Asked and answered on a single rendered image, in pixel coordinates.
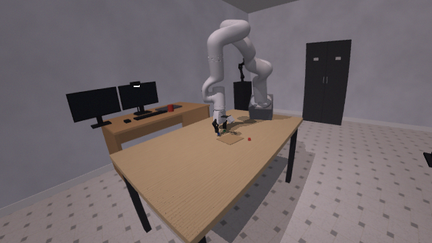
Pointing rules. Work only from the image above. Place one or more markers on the tan square mat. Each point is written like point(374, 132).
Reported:
point(230, 138)

